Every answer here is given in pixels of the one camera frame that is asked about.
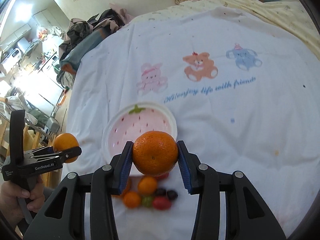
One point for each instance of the white cartoon bear bedsheet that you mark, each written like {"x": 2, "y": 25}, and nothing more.
{"x": 244, "y": 93}

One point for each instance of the pink strawberry plate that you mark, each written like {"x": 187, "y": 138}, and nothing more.
{"x": 131, "y": 122}

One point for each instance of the large orange mandarin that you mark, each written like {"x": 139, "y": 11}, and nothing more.
{"x": 155, "y": 153}

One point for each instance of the red cherry tomato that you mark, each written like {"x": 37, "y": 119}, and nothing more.
{"x": 162, "y": 177}
{"x": 161, "y": 203}

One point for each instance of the green grape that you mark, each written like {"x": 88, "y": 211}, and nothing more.
{"x": 147, "y": 201}

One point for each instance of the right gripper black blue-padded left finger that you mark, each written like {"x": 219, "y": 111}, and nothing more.
{"x": 63, "y": 214}

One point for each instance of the small orange kumquat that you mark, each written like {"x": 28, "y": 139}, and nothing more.
{"x": 147, "y": 186}
{"x": 132, "y": 200}
{"x": 127, "y": 188}

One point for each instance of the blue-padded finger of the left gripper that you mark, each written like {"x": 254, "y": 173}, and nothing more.
{"x": 46, "y": 150}

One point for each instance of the cream yellow blanket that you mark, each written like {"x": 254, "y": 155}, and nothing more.
{"x": 290, "y": 16}

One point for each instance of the wooden chair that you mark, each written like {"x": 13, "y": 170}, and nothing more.
{"x": 33, "y": 137}

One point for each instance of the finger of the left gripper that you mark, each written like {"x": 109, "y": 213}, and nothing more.
{"x": 70, "y": 155}

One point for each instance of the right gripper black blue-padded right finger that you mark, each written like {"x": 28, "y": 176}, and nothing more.
{"x": 247, "y": 214}

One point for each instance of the dark purple grape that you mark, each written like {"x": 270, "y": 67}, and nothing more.
{"x": 172, "y": 195}
{"x": 160, "y": 192}

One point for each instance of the pile of dark clothes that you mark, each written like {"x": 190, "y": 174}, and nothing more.
{"x": 110, "y": 20}

